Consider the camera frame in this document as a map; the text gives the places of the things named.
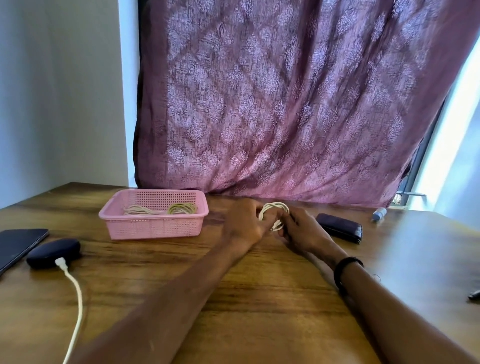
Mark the person's left hand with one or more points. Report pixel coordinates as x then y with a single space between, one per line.
243 228

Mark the person's right hand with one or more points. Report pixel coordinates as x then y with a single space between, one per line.
307 234

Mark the black wallet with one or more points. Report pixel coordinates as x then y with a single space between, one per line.
339 228

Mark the clear plastic bottle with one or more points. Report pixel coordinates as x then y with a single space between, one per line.
378 214

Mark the pink plastic basket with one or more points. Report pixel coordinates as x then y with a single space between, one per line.
150 227

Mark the black pen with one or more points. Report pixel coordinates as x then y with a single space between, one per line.
474 295

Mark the dark blue earbuds case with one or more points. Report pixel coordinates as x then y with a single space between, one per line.
50 252

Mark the black smartphone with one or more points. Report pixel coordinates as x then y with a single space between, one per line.
17 245

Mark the person's right forearm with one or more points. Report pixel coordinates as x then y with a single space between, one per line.
397 322

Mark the person's left forearm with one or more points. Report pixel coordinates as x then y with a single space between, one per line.
161 315

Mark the wooden desk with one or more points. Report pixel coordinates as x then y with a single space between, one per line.
281 318

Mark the black wristband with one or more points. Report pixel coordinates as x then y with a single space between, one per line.
339 273

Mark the metal window latch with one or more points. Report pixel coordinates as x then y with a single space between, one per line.
410 194

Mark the purple patterned curtain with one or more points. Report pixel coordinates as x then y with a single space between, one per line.
292 105

